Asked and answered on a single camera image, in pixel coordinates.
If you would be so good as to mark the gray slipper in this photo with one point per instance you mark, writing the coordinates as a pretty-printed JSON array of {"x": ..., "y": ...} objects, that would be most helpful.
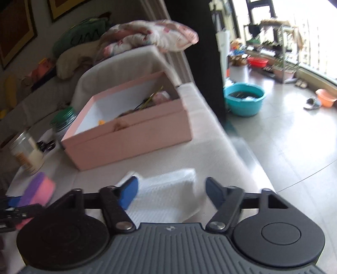
[{"x": 312, "y": 103}]

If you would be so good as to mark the pink cardboard box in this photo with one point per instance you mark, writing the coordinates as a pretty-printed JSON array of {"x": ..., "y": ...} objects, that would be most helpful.
[{"x": 128, "y": 120}]

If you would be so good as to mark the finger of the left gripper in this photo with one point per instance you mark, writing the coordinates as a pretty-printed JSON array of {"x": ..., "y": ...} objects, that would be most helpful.
[{"x": 12, "y": 215}]

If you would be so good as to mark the green cushion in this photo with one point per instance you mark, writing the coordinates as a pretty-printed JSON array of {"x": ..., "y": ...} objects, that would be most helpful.
[{"x": 88, "y": 30}]

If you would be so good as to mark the beige sofa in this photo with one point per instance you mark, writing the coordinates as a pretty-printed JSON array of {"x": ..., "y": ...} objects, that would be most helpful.
[{"x": 76, "y": 91}]

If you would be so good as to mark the framed wall picture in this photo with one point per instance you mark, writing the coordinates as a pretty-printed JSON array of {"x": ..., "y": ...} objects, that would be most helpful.
[{"x": 17, "y": 29}]

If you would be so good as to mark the teal plastic basin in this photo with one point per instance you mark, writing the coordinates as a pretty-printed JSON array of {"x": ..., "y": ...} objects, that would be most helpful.
[{"x": 244, "y": 99}]

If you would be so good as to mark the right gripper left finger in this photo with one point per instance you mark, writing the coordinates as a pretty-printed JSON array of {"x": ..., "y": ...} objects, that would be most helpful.
[{"x": 115, "y": 201}]

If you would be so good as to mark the white table cloth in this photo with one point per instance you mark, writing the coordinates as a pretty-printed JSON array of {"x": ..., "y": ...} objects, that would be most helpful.
[{"x": 210, "y": 152}]

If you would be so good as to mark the green lid glass jar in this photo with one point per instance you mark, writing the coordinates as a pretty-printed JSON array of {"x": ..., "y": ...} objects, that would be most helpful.
[{"x": 62, "y": 121}]

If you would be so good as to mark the floral pink blanket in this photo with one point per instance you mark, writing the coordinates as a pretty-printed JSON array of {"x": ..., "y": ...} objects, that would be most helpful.
[{"x": 125, "y": 37}]

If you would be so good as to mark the red plastic basket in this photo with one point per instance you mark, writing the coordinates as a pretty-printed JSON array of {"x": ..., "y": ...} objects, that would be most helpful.
[{"x": 257, "y": 62}]

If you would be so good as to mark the white waffle cloth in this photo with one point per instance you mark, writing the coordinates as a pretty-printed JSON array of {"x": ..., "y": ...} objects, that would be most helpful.
[{"x": 167, "y": 198}]

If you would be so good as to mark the beige curtain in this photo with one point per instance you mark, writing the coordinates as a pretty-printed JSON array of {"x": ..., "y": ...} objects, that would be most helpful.
[{"x": 173, "y": 37}]

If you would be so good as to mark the orange plastic basin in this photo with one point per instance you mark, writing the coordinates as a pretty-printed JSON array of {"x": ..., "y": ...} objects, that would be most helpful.
[{"x": 326, "y": 99}]

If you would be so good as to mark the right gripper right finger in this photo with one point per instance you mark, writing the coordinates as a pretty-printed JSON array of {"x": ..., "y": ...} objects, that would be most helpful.
[{"x": 227, "y": 201}]

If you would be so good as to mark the metal shoe rack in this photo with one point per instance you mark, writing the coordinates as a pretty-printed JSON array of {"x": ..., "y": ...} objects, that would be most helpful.
[{"x": 279, "y": 44}]

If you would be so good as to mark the orange label glass jar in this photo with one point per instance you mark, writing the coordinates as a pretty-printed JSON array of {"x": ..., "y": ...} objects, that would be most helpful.
[{"x": 25, "y": 150}]

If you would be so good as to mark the pink purple sponge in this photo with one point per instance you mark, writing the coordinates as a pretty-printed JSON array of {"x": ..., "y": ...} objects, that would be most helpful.
[{"x": 36, "y": 196}]

